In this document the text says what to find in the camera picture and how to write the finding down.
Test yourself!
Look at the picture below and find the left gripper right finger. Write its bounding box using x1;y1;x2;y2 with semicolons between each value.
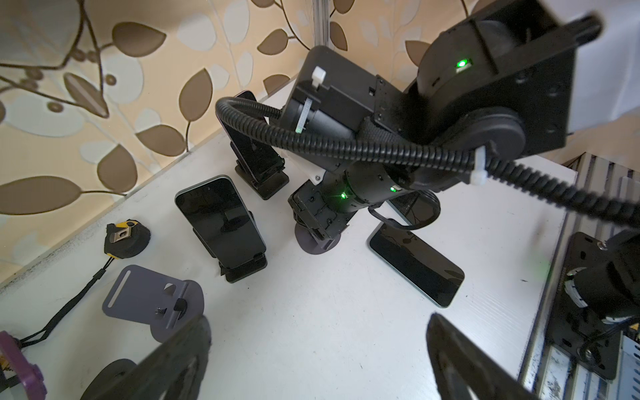
426;313;536;399

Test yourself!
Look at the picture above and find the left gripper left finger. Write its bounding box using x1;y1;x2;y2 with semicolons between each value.
99;316;212;399

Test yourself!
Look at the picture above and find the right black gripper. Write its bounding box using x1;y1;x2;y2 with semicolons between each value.
288;173;363;239

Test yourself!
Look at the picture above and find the grey round stand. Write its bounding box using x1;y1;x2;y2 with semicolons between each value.
294;223;341;255

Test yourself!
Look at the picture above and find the purple round phone stand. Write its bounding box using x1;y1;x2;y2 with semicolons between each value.
102;264;204;343

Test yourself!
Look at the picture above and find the black phone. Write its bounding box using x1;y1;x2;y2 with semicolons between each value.
389;191;441;230
368;223;465;308
221;121;284;181
175;175;266;268

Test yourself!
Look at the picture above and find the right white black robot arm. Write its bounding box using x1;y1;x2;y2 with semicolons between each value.
215;1;639;253

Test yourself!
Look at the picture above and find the black rear phone stand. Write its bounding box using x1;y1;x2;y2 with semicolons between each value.
230;142;289;200

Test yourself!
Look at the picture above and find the black round stand far left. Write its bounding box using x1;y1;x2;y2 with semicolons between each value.
80;358;137;400

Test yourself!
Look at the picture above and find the black folding phone stand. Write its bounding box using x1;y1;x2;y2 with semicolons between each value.
192;211;268;283

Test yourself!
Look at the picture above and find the black phone on folding stand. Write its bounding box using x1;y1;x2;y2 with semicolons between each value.
175;175;266;268

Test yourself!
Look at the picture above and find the black yellow round connector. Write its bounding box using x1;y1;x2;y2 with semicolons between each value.
103;219;151;259

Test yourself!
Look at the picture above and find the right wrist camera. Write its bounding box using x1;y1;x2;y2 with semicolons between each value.
278;46;377;138

